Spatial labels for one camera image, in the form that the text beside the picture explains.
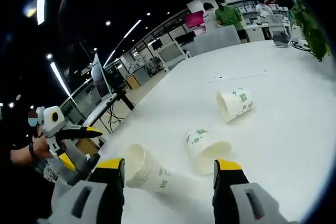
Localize white storage shelves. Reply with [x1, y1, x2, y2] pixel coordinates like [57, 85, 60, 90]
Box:
[236, 0, 292, 25]

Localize white table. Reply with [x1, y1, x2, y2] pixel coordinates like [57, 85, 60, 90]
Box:
[98, 39, 336, 224]

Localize pink display screen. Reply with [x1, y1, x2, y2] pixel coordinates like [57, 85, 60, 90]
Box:
[183, 10, 205, 28]

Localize green potted plant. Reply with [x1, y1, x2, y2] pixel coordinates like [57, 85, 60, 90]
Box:
[288, 0, 332, 62]

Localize white laptop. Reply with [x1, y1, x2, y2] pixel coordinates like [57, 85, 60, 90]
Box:
[82, 52, 118, 127]

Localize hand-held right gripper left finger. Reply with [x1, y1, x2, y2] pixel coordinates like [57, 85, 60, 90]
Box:
[36, 157, 125, 224]

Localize person's left hand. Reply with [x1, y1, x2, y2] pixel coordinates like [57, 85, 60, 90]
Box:
[34, 136, 55, 159]

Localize black wristband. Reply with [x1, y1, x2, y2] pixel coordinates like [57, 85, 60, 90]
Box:
[28, 142, 37, 161]

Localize person's dark clothing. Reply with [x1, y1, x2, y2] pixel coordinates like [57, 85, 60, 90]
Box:
[0, 119, 57, 224]

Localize grey chair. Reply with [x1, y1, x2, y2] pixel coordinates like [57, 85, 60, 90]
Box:
[52, 140, 102, 187]

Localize pile of paper cups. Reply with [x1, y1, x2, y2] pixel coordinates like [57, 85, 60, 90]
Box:
[123, 143, 186, 194]

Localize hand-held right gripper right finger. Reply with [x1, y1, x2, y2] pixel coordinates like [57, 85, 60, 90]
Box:
[212, 158, 298, 224]

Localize black laptop cable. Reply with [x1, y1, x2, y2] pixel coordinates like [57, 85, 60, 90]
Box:
[106, 90, 136, 130]

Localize wooden cabinet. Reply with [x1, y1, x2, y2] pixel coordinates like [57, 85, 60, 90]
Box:
[123, 72, 143, 90]

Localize white desk partition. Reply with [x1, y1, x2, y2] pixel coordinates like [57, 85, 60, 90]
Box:
[193, 26, 242, 57]

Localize grey round object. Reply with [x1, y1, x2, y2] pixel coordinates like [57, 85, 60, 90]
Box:
[272, 31, 291, 48]

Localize white office chair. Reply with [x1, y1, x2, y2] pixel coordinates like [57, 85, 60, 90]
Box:
[157, 41, 192, 74]
[266, 14, 286, 36]

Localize green printed paper cup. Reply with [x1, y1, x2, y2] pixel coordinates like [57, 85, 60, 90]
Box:
[185, 129, 232, 176]
[216, 87, 256, 123]

